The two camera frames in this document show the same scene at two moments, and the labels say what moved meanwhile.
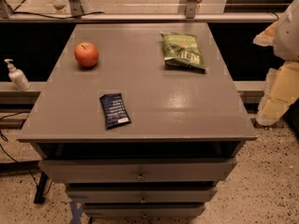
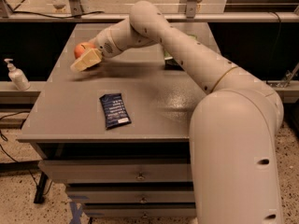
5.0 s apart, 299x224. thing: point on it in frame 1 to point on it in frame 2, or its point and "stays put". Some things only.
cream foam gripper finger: x=281 y=91 to x=91 y=58
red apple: x=87 y=54 stays put
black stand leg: x=40 y=189 stays put
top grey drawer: x=137 y=170 stays put
